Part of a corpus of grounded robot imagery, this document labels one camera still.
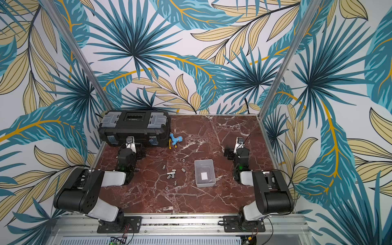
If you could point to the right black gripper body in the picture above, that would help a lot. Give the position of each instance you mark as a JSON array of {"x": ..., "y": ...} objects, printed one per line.
[{"x": 229, "y": 152}]

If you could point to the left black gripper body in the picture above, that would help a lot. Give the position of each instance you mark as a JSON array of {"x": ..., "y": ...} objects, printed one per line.
[{"x": 138, "y": 151}]

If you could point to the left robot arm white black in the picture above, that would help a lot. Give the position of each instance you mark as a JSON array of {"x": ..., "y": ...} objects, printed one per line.
[{"x": 80, "y": 193}]

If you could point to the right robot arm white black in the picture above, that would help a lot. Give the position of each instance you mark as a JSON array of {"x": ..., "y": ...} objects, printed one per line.
[{"x": 272, "y": 194}]

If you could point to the translucent plastic storage box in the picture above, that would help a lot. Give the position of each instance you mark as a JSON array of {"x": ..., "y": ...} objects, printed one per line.
[{"x": 204, "y": 173}]

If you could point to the black plastic toolbox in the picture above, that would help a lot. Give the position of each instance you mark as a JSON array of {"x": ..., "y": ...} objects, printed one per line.
[{"x": 147, "y": 127}]

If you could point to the blue yellow clamp tool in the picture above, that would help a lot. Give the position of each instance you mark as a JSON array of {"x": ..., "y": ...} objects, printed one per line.
[{"x": 173, "y": 141}]

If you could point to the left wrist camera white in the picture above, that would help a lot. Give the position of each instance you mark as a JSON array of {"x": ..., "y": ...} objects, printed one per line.
[{"x": 131, "y": 142}]

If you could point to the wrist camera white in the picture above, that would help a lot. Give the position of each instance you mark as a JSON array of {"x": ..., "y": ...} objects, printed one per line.
[
  {"x": 131, "y": 142},
  {"x": 240, "y": 143}
]

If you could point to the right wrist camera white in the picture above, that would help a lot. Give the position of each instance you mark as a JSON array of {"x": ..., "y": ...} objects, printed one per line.
[{"x": 240, "y": 143}]

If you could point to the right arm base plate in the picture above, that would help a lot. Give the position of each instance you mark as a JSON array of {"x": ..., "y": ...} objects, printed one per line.
[{"x": 232, "y": 223}]

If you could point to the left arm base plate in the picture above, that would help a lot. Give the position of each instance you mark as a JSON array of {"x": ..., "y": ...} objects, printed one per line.
[{"x": 127, "y": 224}]

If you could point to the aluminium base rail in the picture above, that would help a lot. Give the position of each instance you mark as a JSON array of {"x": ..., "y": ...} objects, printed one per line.
[{"x": 183, "y": 229}]

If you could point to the left metal frame post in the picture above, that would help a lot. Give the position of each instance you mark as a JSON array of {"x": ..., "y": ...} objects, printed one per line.
[{"x": 65, "y": 26}]

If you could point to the metal frame post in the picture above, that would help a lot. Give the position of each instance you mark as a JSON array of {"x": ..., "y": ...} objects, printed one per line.
[
  {"x": 303, "y": 25},
  {"x": 65, "y": 26}
]

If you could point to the right metal frame post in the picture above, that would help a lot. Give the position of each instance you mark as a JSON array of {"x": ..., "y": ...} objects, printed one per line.
[{"x": 303, "y": 25}]

